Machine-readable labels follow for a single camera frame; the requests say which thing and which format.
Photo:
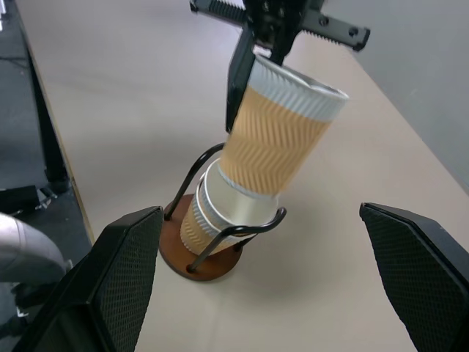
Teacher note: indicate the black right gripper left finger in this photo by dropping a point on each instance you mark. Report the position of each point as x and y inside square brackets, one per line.
[110, 286]

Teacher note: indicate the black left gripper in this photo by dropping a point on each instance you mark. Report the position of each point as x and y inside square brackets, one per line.
[278, 18]

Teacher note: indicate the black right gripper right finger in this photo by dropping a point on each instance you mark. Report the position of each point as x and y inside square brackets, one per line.
[425, 286]

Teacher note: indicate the orange ribbed paper cup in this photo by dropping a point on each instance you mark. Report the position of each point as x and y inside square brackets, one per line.
[271, 146]
[192, 231]
[238, 209]

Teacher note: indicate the silver robot body part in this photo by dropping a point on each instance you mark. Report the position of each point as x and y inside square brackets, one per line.
[25, 242]

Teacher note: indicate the black table leg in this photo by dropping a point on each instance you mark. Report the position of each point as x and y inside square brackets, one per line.
[51, 146]

